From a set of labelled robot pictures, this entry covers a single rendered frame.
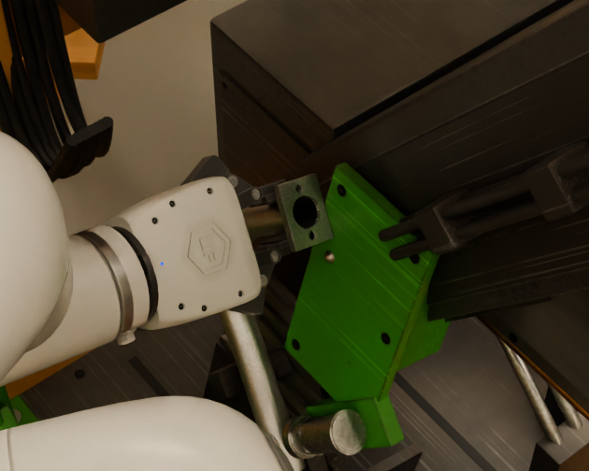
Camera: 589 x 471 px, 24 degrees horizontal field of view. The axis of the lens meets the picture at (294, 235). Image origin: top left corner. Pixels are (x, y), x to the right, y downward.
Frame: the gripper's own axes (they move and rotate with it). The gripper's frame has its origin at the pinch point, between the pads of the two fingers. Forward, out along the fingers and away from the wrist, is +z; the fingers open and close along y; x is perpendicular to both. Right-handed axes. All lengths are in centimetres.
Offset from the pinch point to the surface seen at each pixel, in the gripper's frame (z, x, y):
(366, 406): 2.5, -0.6, -17.3
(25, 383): -7.1, 41.8, -11.9
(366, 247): 2.7, -6.2, -3.9
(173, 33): 108, 168, 28
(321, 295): 2.7, 1.4, -7.6
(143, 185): 78, 150, -2
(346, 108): 10.2, 0.4, 6.7
